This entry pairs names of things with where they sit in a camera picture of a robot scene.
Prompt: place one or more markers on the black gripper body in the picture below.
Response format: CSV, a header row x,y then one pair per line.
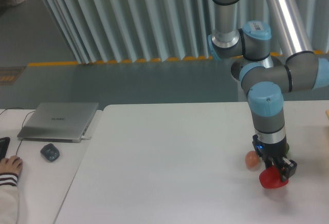
x,y
271,154

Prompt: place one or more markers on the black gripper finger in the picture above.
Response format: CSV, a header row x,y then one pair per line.
x,y
284,167

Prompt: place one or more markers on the red bell pepper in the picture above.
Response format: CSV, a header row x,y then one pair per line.
x,y
270,178

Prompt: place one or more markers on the green bell pepper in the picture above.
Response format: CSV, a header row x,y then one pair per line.
x,y
288,148

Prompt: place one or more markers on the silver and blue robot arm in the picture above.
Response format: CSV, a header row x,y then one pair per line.
x,y
264,86

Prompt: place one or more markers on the person's hand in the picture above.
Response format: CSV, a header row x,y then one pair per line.
x,y
12,165

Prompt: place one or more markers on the brown egg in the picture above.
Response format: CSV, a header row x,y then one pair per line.
x,y
252,160

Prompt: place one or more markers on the silver closed laptop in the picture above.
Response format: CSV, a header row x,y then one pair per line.
x,y
59,122

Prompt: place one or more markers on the white corrugated partition screen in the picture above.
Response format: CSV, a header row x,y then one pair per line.
x,y
120,30

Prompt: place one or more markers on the dark grey computer mouse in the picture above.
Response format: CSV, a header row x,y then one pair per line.
x,y
50,152

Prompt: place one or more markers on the white sleeve striped cuff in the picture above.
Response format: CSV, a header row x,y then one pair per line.
x,y
9,198

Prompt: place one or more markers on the black keyboard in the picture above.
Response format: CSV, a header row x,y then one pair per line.
x,y
4,144

